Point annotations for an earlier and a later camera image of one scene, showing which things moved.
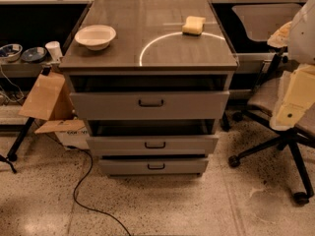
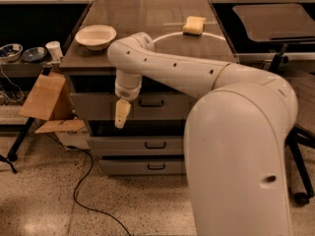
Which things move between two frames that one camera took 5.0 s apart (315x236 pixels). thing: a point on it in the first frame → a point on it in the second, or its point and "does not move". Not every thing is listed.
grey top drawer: x=149 y=105 does not move
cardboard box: x=51 y=99 does not move
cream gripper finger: x=297 y=97 → x=127 y=88
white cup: x=54 y=49 does not move
